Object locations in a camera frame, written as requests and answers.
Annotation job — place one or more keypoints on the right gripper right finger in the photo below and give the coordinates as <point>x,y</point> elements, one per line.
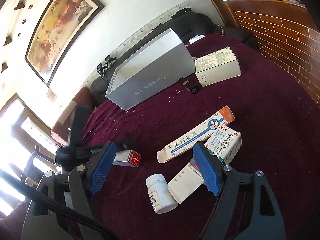
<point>210,167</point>

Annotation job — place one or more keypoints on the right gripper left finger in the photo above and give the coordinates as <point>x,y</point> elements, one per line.
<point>98,167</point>

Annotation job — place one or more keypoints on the small red white box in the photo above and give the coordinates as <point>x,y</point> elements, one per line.
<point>128,158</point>

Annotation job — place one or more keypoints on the maroon armchair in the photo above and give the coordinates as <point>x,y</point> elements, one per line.
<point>60,131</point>

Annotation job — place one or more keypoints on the green white medicine box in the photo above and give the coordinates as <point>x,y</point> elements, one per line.
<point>224,143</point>

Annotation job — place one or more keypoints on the long blue white ointment box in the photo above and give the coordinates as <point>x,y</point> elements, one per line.
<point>199,133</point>

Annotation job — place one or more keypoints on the white pill bottle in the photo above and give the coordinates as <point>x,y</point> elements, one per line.
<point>161,199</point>

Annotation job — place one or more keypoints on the maroon velvet bedspread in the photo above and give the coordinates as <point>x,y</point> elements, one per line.
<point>241,155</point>

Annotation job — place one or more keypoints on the small black object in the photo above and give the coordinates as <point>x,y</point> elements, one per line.
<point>190,85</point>

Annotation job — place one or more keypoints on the white beige medicine carton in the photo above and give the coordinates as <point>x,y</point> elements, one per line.
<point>217,66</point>

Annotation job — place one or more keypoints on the silver shoe box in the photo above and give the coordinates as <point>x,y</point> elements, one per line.
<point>152,68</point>

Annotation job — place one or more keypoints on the brick pattern wooden cabinet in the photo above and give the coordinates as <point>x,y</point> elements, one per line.
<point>286,34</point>

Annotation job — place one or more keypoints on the framed wall painting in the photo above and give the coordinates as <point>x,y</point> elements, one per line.
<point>57,29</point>

